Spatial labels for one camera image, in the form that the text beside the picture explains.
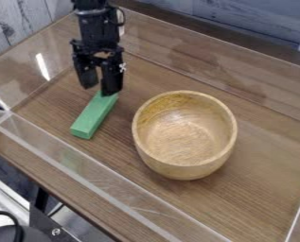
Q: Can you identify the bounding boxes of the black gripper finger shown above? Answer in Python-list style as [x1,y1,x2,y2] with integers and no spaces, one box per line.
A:
[72,55,99,89]
[101,52,126,96]

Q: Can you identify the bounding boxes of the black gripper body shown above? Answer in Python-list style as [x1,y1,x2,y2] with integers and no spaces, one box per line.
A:
[70,8,126,63]

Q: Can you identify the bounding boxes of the green rectangular block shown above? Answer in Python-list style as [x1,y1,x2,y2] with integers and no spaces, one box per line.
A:
[70,92,118,140]

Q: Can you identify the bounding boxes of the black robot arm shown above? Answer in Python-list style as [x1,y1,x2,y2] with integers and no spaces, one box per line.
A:
[70,0,126,96]

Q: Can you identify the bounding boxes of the brown wooden bowl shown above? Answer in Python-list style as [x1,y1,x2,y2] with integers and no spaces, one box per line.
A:
[131,90,238,181]

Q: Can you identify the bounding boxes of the black table leg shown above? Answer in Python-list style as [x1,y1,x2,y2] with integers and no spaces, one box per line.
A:
[35,188,50,213]

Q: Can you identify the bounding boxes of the clear acrylic enclosure walls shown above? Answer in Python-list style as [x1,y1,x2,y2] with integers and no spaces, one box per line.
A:
[0,9,300,242]

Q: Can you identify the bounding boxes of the black metal bracket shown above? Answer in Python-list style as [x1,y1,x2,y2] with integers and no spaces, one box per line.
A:
[28,206,80,242]

